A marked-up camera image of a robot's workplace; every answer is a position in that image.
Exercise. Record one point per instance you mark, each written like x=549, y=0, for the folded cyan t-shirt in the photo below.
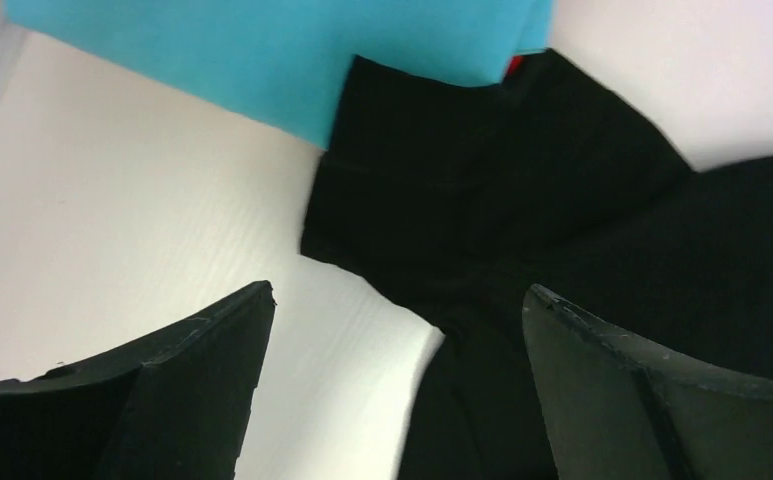
x=284, y=62

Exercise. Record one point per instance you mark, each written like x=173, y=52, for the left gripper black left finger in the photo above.
x=172, y=404

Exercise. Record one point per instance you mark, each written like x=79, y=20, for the folded red t-shirt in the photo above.
x=513, y=67

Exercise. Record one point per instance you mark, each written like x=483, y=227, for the black t-shirt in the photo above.
x=452, y=202

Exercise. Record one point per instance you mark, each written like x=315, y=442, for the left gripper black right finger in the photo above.
x=619, y=406

